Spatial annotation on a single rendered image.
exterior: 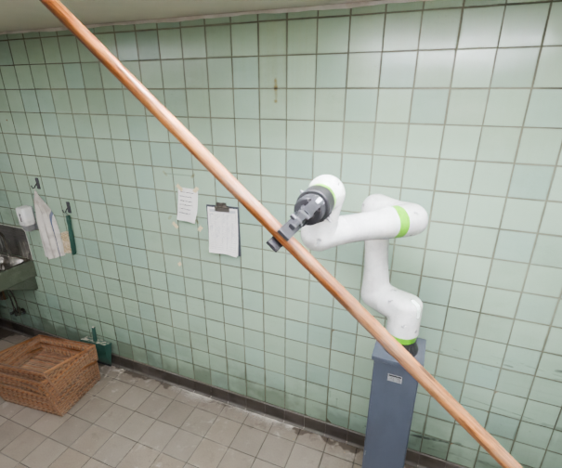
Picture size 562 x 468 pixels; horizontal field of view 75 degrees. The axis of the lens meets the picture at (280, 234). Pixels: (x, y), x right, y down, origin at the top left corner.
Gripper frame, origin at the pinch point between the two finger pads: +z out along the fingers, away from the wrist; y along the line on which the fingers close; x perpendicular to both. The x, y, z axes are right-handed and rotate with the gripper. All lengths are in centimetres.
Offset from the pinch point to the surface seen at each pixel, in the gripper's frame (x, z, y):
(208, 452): -65, -75, 202
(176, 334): 6, -119, 199
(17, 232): 164, -120, 254
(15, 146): 192, -121, 181
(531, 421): -164, -118, 42
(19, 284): 131, -106, 280
